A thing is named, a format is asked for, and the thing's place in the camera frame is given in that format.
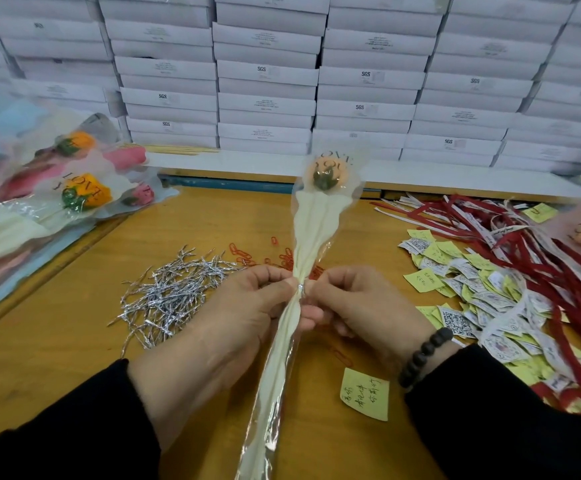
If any person's right hand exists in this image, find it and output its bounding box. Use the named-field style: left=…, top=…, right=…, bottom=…
left=305, top=265, right=462, bottom=371

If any person's left hand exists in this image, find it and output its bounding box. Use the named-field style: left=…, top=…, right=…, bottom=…
left=129, top=265, right=324, bottom=451

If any pile of yellow white tags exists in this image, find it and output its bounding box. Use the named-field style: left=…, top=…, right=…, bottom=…
left=338, top=173, right=581, bottom=424

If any peach rose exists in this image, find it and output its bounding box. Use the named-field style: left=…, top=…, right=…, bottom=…
left=235, top=149, right=364, bottom=480

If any pile of red ribbons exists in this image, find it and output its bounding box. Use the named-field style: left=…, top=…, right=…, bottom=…
left=370, top=193, right=581, bottom=418

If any pile of flowers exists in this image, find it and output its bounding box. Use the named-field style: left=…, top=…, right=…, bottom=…
left=0, top=85, right=177, bottom=311

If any person's right forearm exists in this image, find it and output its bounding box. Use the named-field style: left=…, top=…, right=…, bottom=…
left=405, top=343, right=581, bottom=480

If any person's left forearm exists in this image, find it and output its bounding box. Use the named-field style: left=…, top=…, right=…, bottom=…
left=0, top=359, right=164, bottom=480

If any pile of silver twist ties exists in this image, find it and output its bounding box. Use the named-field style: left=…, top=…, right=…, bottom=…
left=109, top=245, right=242, bottom=354

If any pile of orange paper clips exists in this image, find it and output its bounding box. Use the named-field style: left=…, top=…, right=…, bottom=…
left=229, top=235, right=352, bottom=366

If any long white board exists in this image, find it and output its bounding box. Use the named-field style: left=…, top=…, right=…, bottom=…
left=145, top=149, right=581, bottom=204

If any wooden sticks bundle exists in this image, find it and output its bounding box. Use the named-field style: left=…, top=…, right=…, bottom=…
left=143, top=143, right=220, bottom=155

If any black bead bracelet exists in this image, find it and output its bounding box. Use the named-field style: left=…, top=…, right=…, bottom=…
left=397, top=325, right=456, bottom=390

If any wall of stacked white boxes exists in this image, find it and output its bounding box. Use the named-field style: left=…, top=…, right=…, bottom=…
left=0, top=0, right=581, bottom=176

